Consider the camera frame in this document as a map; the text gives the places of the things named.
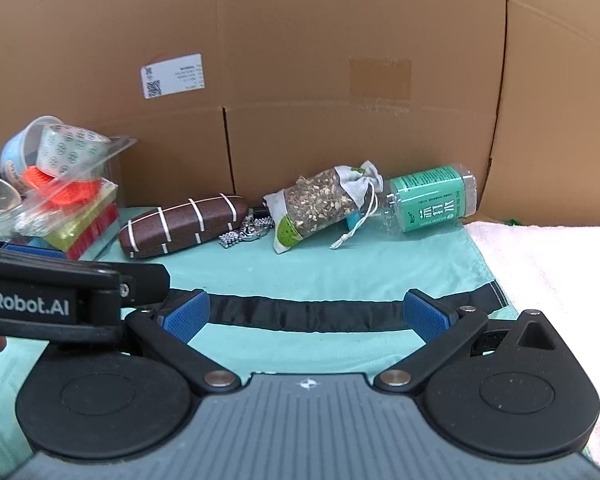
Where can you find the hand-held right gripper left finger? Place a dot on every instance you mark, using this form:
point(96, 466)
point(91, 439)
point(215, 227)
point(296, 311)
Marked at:
point(186, 316)

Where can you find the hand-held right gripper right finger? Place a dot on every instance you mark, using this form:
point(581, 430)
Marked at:
point(426, 316)

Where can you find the white paper label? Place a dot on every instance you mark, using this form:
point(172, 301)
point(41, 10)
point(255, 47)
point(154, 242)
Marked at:
point(172, 75)

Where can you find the brown cardboard box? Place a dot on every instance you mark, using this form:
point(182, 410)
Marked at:
point(330, 35)

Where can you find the clear bag of items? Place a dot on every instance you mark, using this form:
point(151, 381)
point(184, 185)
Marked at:
point(117, 147)

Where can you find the green label plastic bottle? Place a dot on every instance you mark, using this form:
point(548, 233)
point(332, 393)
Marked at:
point(430, 200)

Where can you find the light blue plastic cup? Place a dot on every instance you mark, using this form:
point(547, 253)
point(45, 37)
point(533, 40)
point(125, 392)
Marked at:
point(15, 157)

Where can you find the orange mesh pad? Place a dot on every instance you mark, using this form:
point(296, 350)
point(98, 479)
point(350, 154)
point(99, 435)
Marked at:
point(65, 192)

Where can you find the brown striped glasses case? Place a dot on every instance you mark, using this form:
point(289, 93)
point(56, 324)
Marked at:
point(180, 225)

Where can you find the patterned clear tape roll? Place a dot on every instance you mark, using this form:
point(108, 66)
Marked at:
point(72, 147)

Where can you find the white towel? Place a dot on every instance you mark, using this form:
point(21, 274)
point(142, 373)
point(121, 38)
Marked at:
point(560, 270)

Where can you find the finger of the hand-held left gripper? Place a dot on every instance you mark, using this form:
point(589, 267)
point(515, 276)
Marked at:
point(27, 250)
point(145, 282)

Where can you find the red box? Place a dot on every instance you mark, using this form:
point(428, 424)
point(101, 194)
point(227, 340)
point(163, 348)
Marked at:
point(97, 232)

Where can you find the silver metal watch band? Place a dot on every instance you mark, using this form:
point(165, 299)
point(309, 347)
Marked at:
point(247, 230)

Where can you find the teal plastic sheet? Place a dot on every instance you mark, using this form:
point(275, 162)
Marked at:
point(305, 275)

